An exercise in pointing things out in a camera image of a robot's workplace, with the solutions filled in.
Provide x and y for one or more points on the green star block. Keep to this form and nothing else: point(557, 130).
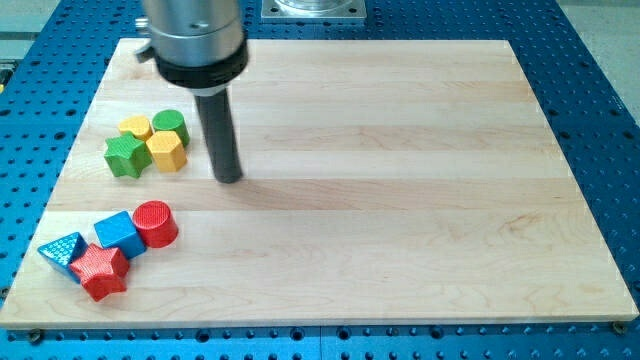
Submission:
point(126, 155)

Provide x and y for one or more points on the blue perforated table plate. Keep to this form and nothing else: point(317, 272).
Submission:
point(50, 93)

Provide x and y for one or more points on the yellow hexagon block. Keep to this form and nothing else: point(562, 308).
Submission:
point(167, 151)

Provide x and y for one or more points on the blue triangle block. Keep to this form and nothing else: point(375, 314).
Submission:
point(62, 252)

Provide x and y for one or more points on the right board clamp screw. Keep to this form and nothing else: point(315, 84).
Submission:
point(619, 328)

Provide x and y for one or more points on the red star block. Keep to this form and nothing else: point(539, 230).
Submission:
point(101, 271)

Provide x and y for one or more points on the yellow heart block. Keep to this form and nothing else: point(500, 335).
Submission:
point(138, 125)

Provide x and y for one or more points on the blue cube block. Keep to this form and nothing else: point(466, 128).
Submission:
point(119, 231)

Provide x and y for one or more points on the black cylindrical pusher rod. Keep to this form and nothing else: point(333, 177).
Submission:
point(219, 135)

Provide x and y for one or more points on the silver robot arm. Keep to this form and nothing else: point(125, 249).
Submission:
point(200, 45)

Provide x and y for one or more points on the wooden board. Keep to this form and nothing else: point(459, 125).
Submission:
point(385, 182)

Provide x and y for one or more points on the board clamp screw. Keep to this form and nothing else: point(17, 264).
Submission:
point(34, 336)
point(619, 328)

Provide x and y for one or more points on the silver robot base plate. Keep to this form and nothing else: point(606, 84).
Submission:
point(313, 9)

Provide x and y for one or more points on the left board clamp screw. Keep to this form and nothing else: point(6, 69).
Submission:
point(34, 336)

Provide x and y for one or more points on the green cylinder block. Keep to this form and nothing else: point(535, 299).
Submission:
point(172, 120)

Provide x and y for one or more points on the red cylinder block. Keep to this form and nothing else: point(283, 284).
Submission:
point(155, 224)

